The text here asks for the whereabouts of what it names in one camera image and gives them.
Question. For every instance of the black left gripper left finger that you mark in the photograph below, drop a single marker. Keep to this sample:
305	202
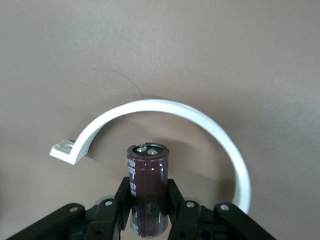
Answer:
122	200

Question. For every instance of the long dark electrolytic capacitor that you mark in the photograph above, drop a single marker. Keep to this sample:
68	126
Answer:
150	185

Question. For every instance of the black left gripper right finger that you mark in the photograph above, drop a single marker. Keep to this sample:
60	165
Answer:
176	200

